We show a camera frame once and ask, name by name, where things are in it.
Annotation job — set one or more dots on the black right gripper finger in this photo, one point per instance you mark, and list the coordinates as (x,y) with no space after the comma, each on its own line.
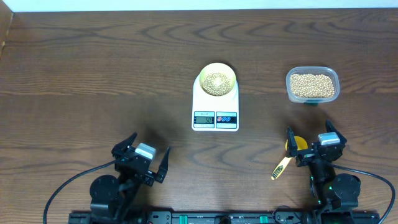
(292,147)
(330,128)

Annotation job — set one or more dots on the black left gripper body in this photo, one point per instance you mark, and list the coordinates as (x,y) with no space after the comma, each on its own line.
(150,180)

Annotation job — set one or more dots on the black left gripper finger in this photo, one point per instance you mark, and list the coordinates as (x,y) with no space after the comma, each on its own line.
(120,148)
(163,167)

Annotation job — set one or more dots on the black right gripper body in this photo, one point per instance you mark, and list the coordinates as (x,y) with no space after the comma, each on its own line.
(305,157)

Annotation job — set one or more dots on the yellow plastic scoop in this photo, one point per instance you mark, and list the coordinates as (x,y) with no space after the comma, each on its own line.
(301,144)

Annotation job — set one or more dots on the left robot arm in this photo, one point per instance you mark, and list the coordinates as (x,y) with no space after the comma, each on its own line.
(112,197)

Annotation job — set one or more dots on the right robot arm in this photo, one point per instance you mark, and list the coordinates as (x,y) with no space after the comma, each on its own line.
(337,194)

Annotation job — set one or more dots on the white digital kitchen scale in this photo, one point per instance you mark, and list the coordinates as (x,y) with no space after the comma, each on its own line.
(215,113)

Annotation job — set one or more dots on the yellow bowl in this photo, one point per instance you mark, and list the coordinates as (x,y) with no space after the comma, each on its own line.
(217,79)

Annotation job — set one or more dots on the clear container of soybeans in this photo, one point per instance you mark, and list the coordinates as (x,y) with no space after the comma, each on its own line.
(312,85)

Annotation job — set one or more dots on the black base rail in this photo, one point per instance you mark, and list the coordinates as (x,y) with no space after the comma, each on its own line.
(279,215)

